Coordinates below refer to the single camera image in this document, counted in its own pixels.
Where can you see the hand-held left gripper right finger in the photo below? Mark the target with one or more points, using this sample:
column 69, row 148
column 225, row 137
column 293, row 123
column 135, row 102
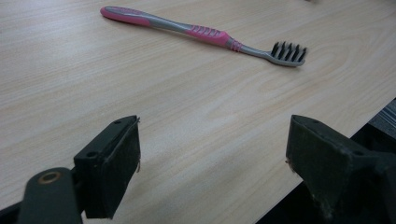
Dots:
column 330, row 168

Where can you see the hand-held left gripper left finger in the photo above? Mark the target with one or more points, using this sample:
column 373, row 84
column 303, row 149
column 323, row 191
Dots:
column 107, row 174

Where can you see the pink and grey toothbrush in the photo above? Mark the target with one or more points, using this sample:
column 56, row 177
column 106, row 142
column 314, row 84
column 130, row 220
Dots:
column 205, row 33

